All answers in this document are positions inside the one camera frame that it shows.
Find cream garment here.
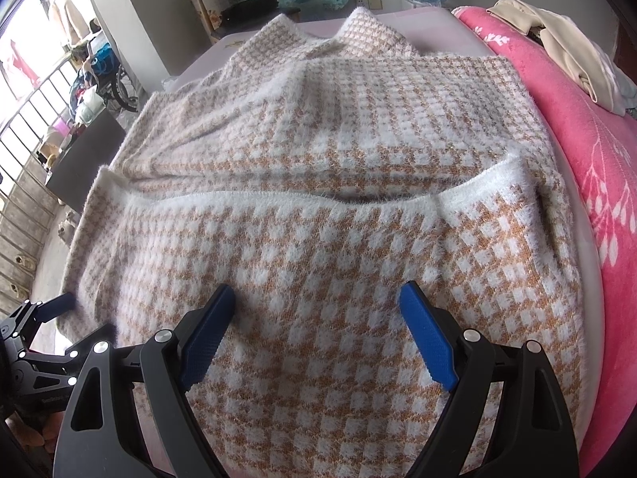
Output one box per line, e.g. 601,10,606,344
487,0,618,110

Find wooden chair with black seat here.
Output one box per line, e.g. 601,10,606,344
186,0,302,45

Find black board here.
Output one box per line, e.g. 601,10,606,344
46,108,126,212

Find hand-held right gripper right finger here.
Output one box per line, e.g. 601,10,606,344
399,281,590,478

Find person's left hand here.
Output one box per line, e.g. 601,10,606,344
7,403,58,459

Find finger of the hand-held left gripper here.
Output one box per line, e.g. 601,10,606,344
20,323,117,389
0,293,75,344

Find pink floral blanket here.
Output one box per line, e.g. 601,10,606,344
450,5,637,478

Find beige white houndstooth knit coat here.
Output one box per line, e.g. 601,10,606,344
57,7,585,478

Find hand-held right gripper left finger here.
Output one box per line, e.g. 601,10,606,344
52,283,237,478

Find white cloth bag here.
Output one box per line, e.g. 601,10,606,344
80,87,105,123

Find wheelchair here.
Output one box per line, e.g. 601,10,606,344
74,30,140,113

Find hanging clothes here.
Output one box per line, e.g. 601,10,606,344
47,0,85,45

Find metal railing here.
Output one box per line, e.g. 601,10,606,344
0,65,83,310

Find black garment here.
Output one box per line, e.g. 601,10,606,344
219,0,282,25

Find grey garment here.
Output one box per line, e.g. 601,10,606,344
594,52,637,116

